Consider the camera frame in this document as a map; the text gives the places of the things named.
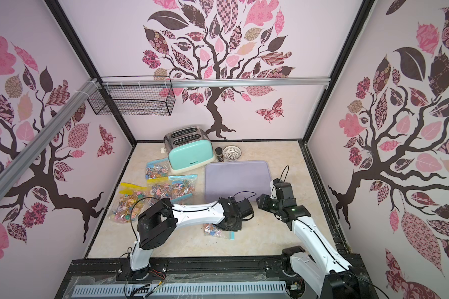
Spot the aluminium rail back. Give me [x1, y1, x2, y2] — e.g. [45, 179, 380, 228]
[102, 77, 331, 88]

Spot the candy bag blue zip front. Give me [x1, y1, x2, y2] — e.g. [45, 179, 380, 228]
[203, 224, 234, 240]

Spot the aluminium rail left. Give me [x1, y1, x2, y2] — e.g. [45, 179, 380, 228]
[0, 78, 99, 201]

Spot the small dark spice jar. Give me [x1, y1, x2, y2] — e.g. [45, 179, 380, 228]
[215, 147, 225, 162]

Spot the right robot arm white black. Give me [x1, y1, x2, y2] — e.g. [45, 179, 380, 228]
[256, 178, 380, 299]

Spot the candy bag blue zip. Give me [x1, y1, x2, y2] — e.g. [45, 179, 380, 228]
[203, 224, 234, 240]
[147, 174, 198, 203]

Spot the aluminium rail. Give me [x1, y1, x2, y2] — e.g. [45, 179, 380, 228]
[0, 78, 99, 201]
[102, 77, 331, 88]

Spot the candy bag near toaster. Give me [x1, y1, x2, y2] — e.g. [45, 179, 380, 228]
[145, 158, 170, 180]

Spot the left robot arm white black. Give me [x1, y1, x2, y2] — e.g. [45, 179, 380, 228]
[129, 197, 254, 272]

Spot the lavender plastic tray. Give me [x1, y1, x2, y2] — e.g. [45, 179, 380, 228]
[204, 161, 272, 203]

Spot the mint green toaster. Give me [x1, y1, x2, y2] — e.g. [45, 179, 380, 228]
[163, 125, 217, 174]

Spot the candy bag yellow zip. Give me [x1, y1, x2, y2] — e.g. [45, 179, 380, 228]
[109, 183, 150, 224]

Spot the black base frame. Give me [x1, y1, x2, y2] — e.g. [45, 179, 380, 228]
[55, 254, 366, 299]

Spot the candy bag blue zip upper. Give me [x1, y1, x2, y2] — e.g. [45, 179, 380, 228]
[147, 174, 198, 203]

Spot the white cable duct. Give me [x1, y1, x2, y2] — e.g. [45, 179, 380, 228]
[68, 281, 289, 299]

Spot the black wire basket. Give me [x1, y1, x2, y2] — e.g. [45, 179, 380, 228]
[88, 75, 176, 116]

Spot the white sink strainer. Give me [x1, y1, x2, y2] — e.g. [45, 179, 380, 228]
[223, 145, 242, 161]

